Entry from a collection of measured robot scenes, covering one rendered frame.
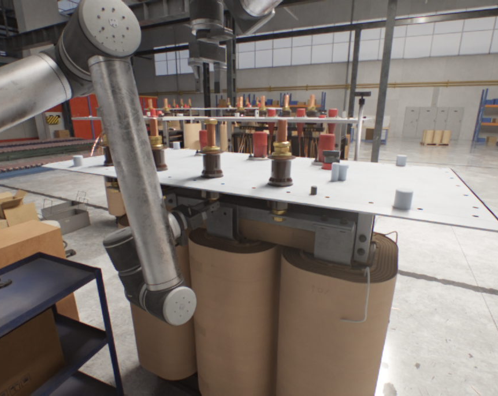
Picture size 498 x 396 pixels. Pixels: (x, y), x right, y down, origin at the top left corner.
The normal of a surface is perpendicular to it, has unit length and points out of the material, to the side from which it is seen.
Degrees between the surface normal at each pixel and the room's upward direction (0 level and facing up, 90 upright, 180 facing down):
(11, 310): 0
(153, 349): 90
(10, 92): 80
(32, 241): 90
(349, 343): 90
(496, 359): 0
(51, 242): 90
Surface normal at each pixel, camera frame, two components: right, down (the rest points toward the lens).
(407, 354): 0.00, -0.96
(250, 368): 0.17, 0.29
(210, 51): 0.81, 0.17
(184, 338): 0.53, 0.24
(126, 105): 0.58, 0.01
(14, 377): 0.92, 0.11
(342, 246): -0.45, 0.26
